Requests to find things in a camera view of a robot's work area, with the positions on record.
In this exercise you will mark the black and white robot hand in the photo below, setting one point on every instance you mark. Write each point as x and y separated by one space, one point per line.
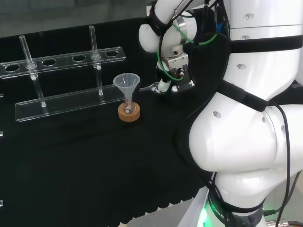
176 62

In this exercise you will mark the clear glass weighing funnel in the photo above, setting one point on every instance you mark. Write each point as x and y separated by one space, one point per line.
146 89

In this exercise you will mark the translucent plastic funnel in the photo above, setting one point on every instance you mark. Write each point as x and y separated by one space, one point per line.
126 81

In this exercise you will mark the clear acrylic funnel stand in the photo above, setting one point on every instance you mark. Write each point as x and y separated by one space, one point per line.
64 99

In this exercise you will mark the small round-bottom glass flask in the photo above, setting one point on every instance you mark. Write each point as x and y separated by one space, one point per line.
129 107

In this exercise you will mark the black bench cloth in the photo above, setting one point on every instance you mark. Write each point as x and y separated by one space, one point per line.
82 153

